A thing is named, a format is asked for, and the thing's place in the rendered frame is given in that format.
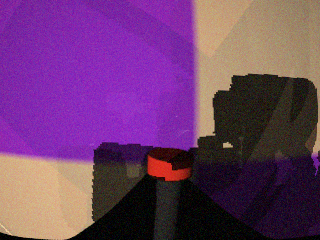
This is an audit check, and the long white and grey pin with red cap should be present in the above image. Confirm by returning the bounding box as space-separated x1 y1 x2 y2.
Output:
148 148 195 240

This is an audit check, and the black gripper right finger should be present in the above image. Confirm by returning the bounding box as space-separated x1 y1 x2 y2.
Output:
175 179 276 240

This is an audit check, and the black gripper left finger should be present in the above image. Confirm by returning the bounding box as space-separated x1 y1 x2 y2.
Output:
67 173 157 240

